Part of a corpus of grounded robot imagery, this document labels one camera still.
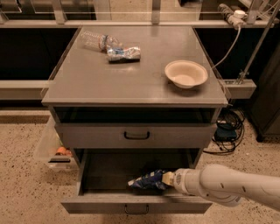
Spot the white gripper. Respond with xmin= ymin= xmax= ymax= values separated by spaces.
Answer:
xmin=162 ymin=168 xmax=200 ymax=196

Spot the blue chip bag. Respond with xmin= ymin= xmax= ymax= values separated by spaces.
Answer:
xmin=128 ymin=170 xmax=169 ymax=190

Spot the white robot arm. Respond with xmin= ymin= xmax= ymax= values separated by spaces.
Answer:
xmin=162 ymin=164 xmax=280 ymax=211

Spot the open grey lower drawer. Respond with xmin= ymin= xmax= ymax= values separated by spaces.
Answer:
xmin=61 ymin=149 xmax=211 ymax=214

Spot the grey drawer cabinet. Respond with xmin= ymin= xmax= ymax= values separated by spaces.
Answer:
xmin=40 ymin=25 xmax=228 ymax=165

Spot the closed grey upper drawer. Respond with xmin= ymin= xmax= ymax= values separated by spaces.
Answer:
xmin=55 ymin=123 xmax=217 ymax=149

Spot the blue box on floor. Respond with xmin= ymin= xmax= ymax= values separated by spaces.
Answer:
xmin=214 ymin=129 xmax=237 ymax=142

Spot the white paper bowl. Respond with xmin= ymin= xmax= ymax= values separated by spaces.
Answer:
xmin=164 ymin=60 xmax=208 ymax=89

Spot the orange object in bin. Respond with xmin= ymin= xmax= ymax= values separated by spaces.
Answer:
xmin=56 ymin=147 xmax=72 ymax=157

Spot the clear plastic storage bin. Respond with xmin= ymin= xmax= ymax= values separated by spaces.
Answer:
xmin=33 ymin=117 xmax=78 ymax=171

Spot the crumpled silver snack wrapper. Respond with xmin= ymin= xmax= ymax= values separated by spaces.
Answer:
xmin=107 ymin=46 xmax=141 ymax=62

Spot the clear plastic water bottle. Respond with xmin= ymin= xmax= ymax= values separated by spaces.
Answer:
xmin=80 ymin=31 xmax=123 ymax=51

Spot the white power strip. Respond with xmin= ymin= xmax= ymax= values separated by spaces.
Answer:
xmin=218 ymin=3 xmax=246 ymax=29

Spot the black cable bundle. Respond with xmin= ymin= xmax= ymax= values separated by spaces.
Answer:
xmin=202 ymin=108 xmax=246 ymax=156

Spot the white power cable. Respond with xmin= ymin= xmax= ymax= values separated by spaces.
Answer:
xmin=211 ymin=25 xmax=242 ymax=70

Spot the metal railing frame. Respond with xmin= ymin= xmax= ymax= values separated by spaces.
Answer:
xmin=0 ymin=0 xmax=279 ymax=28

